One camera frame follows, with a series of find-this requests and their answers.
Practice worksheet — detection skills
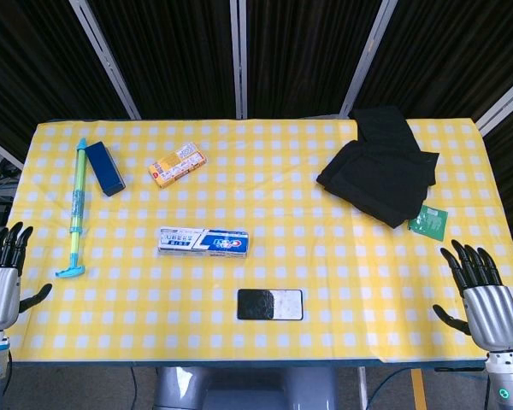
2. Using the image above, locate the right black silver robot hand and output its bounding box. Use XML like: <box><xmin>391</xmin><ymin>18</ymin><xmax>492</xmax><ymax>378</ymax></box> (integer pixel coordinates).
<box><xmin>432</xmin><ymin>239</ymin><xmax>513</xmax><ymax>352</ymax></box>

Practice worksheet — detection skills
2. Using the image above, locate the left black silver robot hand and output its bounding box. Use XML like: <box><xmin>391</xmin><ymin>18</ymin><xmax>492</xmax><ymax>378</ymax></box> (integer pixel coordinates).
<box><xmin>0</xmin><ymin>221</ymin><xmax>53</xmax><ymax>333</ymax></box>

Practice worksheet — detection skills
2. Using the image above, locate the white blue toothpaste box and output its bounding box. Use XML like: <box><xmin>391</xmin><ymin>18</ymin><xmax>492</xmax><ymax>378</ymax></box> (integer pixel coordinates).
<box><xmin>156</xmin><ymin>225</ymin><xmax>251</xmax><ymax>259</ymax></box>

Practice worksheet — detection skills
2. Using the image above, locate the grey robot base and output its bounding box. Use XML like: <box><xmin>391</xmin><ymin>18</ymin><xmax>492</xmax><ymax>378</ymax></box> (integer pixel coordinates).
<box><xmin>153</xmin><ymin>366</ymin><xmax>339</xmax><ymax>410</ymax></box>

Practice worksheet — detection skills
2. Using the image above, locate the dark blue box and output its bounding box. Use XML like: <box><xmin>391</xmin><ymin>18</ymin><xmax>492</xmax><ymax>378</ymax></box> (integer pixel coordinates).
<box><xmin>85</xmin><ymin>141</ymin><xmax>127</xmax><ymax>198</ymax></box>

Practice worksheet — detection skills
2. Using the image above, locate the yellow medicine box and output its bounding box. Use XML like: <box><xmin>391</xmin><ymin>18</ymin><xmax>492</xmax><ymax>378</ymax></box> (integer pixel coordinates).
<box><xmin>147</xmin><ymin>141</ymin><xmax>209</xmax><ymax>190</ymax></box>

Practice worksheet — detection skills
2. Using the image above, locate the green packet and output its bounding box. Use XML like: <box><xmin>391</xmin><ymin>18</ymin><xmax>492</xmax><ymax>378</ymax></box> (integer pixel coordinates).
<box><xmin>407</xmin><ymin>203</ymin><xmax>450</xmax><ymax>240</ymax></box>

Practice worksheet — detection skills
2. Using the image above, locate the green blue toy pump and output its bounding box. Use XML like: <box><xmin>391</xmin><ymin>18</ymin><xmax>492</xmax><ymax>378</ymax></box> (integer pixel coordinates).
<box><xmin>54</xmin><ymin>137</ymin><xmax>89</xmax><ymax>280</ymax></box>

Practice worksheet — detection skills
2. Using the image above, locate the black folded cloth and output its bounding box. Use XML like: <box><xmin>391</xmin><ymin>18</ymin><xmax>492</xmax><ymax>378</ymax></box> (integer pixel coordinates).
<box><xmin>315</xmin><ymin>106</ymin><xmax>441</xmax><ymax>230</ymax></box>

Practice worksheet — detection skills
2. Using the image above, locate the black smartphone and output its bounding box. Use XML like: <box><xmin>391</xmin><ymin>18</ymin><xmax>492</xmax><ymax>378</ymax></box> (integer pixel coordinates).
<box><xmin>236</xmin><ymin>288</ymin><xmax>305</xmax><ymax>322</ymax></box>

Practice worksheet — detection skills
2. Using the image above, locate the yellow white checked tablecloth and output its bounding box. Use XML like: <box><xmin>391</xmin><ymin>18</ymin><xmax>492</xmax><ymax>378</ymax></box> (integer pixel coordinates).
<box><xmin>4</xmin><ymin>115</ymin><xmax>513</xmax><ymax>369</ymax></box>

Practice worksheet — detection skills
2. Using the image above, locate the blue floor cable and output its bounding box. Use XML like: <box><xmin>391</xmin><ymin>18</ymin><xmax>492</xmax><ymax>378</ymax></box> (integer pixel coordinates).
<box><xmin>365</xmin><ymin>368</ymin><xmax>412</xmax><ymax>410</ymax></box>

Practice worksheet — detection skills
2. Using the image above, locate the white partition frame post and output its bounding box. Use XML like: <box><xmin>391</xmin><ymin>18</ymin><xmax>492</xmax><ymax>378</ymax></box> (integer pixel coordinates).
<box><xmin>67</xmin><ymin>0</ymin><xmax>143</xmax><ymax>121</ymax></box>
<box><xmin>339</xmin><ymin>0</ymin><xmax>400</xmax><ymax>120</ymax></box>
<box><xmin>0</xmin><ymin>131</ymin><xmax>26</xmax><ymax>171</ymax></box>
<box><xmin>473</xmin><ymin>69</ymin><xmax>513</xmax><ymax>138</ymax></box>
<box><xmin>229</xmin><ymin>0</ymin><xmax>250</xmax><ymax>120</ymax></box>

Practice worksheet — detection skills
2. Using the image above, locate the black floor cable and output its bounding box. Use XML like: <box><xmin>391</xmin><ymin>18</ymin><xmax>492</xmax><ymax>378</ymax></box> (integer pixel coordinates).
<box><xmin>129</xmin><ymin>366</ymin><xmax>139</xmax><ymax>410</ymax></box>

